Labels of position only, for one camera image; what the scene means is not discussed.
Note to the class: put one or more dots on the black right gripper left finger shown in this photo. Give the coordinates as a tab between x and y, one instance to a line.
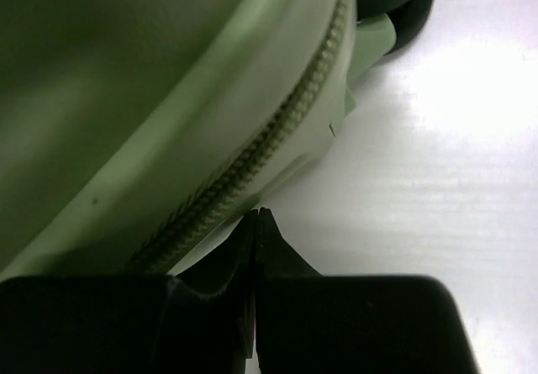
200	321

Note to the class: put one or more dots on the green hard-shell suitcase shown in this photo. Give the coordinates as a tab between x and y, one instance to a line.
133	130

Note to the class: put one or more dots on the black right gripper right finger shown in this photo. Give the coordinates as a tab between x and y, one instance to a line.
307	322

